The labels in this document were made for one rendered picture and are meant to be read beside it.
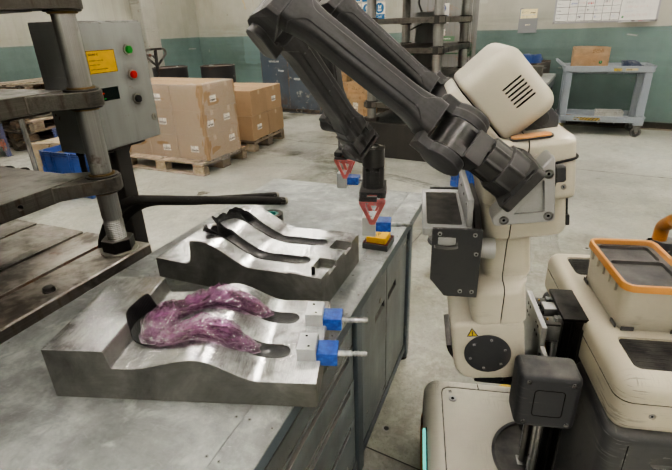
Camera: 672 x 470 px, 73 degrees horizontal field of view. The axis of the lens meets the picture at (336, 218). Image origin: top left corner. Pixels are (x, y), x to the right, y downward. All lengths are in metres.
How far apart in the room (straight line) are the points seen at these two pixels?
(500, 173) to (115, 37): 1.33
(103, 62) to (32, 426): 1.10
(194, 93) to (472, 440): 4.18
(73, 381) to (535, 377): 0.91
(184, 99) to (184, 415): 4.36
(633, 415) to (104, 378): 0.99
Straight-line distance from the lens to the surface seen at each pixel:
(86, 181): 1.51
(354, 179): 1.60
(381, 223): 1.20
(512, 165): 0.79
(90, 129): 1.49
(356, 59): 0.77
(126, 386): 0.97
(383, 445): 1.88
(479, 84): 0.90
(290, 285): 1.12
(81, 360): 0.98
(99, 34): 1.70
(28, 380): 1.14
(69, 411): 1.02
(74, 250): 1.71
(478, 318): 1.09
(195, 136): 5.08
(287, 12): 0.78
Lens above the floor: 1.43
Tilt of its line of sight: 23 degrees down
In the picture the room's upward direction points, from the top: 2 degrees counter-clockwise
